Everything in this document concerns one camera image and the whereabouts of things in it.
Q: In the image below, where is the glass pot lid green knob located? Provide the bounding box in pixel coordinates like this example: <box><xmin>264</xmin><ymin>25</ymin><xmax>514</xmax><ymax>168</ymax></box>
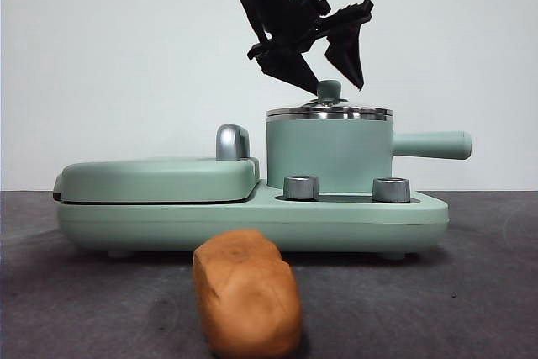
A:
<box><xmin>267</xmin><ymin>80</ymin><xmax>393</xmax><ymax>119</ymax></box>

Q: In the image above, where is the brown potato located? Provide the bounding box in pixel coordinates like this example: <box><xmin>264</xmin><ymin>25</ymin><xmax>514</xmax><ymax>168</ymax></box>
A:
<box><xmin>192</xmin><ymin>229</ymin><xmax>303</xmax><ymax>359</ymax></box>

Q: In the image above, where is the silver control knob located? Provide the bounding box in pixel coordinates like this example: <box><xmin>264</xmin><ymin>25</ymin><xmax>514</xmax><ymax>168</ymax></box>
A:
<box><xmin>372</xmin><ymin>177</ymin><xmax>411</xmax><ymax>203</ymax></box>
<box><xmin>283</xmin><ymin>175</ymin><xmax>319</xmax><ymax>200</ymax></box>

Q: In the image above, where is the mint green breakfast machine base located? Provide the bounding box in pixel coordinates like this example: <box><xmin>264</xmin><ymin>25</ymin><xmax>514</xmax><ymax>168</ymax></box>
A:
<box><xmin>54</xmin><ymin>177</ymin><xmax>450</xmax><ymax>261</ymax></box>

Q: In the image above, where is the mint green grill cover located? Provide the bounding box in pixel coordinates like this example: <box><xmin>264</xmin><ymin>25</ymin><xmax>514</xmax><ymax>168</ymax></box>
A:
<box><xmin>52</xmin><ymin>156</ymin><xmax>261</xmax><ymax>204</ymax></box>

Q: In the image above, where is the mint green pot with handle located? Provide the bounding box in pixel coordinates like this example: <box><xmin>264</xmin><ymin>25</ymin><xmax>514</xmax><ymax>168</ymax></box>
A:
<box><xmin>266</xmin><ymin>113</ymin><xmax>472</xmax><ymax>191</ymax></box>

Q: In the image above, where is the chrome grill cover handle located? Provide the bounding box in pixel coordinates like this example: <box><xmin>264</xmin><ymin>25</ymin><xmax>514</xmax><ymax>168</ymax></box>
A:
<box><xmin>215</xmin><ymin>124</ymin><xmax>252</xmax><ymax>162</ymax></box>

